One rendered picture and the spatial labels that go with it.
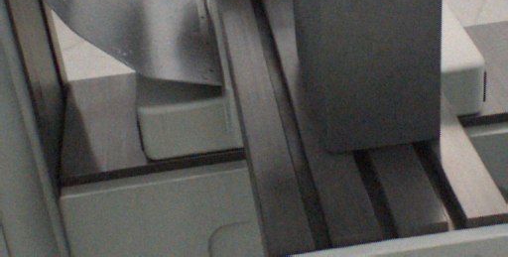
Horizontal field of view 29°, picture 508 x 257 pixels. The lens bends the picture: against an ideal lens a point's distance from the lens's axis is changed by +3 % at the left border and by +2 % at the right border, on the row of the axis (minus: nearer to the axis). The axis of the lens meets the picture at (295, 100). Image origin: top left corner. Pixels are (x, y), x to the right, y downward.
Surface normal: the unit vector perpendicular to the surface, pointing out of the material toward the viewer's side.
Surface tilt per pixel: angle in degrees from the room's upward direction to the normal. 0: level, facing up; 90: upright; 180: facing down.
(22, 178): 89
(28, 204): 89
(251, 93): 0
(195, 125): 90
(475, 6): 0
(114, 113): 0
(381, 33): 90
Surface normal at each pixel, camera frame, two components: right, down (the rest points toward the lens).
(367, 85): 0.14, 0.51
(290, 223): -0.07, -0.85
